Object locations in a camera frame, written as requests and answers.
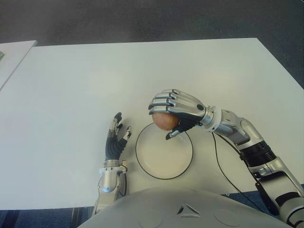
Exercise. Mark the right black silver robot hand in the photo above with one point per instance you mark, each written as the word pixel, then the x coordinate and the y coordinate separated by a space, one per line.
pixel 187 107

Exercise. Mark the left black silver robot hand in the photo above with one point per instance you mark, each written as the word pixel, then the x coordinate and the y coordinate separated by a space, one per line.
pixel 113 149

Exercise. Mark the red yellow apple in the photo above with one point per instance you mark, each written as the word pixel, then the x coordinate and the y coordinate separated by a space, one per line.
pixel 165 121

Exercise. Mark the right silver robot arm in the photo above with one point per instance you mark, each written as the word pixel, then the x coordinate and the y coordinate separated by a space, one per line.
pixel 247 133

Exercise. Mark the white plate with black rim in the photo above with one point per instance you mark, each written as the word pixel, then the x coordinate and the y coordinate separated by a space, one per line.
pixel 161 156

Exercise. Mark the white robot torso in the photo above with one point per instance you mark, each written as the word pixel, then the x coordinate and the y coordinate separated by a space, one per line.
pixel 185 211

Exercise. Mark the white neighbouring table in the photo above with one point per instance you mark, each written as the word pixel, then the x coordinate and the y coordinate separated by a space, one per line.
pixel 14 59

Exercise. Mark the green item on neighbouring table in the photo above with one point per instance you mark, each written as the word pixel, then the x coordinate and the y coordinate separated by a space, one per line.
pixel 1 56

